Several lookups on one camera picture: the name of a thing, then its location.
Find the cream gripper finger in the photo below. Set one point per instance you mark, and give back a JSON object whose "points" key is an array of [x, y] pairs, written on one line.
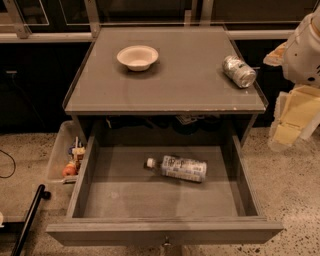
{"points": [[296, 116], [275, 57]]}

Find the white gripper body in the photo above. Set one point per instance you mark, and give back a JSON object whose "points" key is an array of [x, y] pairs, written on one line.
{"points": [[302, 59]]}

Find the blue labelled plastic bottle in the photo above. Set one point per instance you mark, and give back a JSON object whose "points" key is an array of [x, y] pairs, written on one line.
{"points": [[179, 168]]}

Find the grey cabinet with counter top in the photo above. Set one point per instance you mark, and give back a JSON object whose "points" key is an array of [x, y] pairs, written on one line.
{"points": [[186, 79]]}

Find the metal drawer knob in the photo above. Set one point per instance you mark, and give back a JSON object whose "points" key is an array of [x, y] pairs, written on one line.
{"points": [[166, 242]]}

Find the open grey top drawer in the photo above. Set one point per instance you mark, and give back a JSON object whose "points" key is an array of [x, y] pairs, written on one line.
{"points": [[117, 201]]}

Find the silver crushed can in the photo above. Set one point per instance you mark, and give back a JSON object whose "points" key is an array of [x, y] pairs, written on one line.
{"points": [[238, 71]]}

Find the white paper bowl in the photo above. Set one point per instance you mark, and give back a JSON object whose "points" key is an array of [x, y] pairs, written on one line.
{"points": [[138, 58]]}

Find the yellow and white toy items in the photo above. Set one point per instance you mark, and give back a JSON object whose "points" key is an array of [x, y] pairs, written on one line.
{"points": [[76, 152]]}

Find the clear plastic storage bin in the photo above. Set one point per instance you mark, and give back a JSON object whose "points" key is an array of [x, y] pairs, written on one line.
{"points": [[59, 156]]}

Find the orange round toy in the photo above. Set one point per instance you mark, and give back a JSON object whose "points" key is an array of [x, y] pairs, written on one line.
{"points": [[69, 170]]}

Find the black metal bar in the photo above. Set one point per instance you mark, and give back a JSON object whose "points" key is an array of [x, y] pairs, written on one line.
{"points": [[41, 194]]}

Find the metal window frame rail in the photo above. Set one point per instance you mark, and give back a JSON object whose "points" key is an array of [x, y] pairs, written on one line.
{"points": [[77, 20]]}

